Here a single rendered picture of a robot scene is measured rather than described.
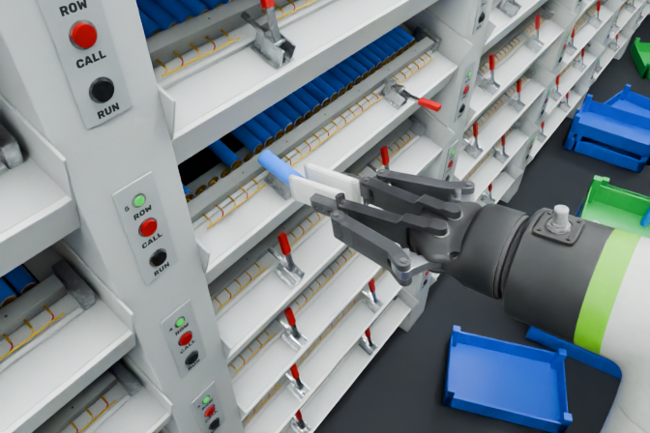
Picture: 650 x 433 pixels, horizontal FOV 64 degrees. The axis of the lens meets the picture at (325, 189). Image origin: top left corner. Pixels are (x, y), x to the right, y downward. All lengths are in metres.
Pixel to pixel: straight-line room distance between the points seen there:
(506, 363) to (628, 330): 1.22
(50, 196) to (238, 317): 0.40
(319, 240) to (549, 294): 0.52
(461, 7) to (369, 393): 1.00
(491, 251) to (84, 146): 0.32
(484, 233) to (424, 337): 1.19
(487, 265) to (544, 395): 1.19
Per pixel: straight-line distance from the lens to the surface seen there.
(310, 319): 1.00
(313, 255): 0.85
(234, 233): 0.63
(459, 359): 1.58
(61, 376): 0.58
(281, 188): 0.67
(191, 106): 0.51
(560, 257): 0.40
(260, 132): 0.71
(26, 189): 0.46
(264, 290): 0.80
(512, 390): 1.57
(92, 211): 0.46
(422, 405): 1.50
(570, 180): 2.24
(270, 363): 0.96
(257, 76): 0.55
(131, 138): 0.45
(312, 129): 0.72
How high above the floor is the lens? 1.34
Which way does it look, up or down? 42 degrees down
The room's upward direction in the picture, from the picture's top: straight up
